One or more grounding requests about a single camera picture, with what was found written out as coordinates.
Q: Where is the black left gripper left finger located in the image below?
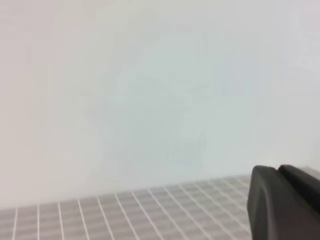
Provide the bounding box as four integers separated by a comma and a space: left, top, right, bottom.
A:
247, 165, 320, 240

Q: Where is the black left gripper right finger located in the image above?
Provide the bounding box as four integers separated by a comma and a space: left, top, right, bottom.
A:
278, 165, 320, 214

